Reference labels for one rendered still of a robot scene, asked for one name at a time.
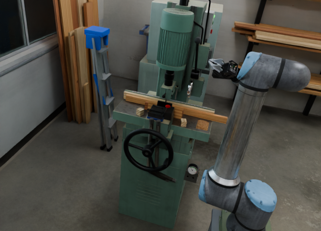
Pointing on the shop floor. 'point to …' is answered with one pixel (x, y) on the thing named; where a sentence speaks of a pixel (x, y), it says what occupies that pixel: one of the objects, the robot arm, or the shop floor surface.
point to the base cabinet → (152, 187)
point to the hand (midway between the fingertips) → (209, 61)
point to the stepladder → (102, 82)
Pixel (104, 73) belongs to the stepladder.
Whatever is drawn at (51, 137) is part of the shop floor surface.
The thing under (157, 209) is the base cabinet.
